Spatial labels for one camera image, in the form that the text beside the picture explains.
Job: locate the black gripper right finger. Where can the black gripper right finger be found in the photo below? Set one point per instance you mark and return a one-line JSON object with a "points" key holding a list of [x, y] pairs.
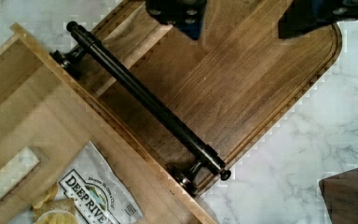
{"points": [[304, 16]]}

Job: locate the light wooden drawer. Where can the light wooden drawer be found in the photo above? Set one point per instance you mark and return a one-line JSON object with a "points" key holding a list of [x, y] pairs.
{"points": [[43, 107]]}

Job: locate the black drawer handle bar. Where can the black drawer handle bar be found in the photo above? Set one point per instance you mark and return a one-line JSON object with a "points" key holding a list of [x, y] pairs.
{"points": [[205, 155]]}

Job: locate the dark wooden cutting board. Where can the dark wooden cutting board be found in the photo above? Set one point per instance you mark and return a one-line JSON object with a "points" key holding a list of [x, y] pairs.
{"points": [[234, 82]]}

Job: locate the dark wooden board corner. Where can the dark wooden board corner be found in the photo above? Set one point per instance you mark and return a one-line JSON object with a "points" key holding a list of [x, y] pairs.
{"points": [[340, 193]]}

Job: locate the Deep River chip bag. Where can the Deep River chip bag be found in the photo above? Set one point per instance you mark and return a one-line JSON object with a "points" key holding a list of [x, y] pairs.
{"points": [[88, 189]]}

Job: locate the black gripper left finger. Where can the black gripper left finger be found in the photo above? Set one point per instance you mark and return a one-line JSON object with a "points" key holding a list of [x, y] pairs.
{"points": [[185, 15]]}

